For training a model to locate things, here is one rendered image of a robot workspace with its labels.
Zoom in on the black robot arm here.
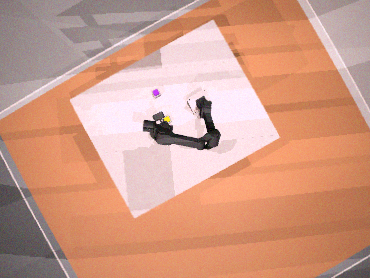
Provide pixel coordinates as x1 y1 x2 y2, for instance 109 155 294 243
142 96 221 150

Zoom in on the purple button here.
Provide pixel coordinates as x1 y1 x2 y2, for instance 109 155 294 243
151 88 161 98

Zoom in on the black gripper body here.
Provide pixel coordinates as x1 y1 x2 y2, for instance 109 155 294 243
152 111 165 122

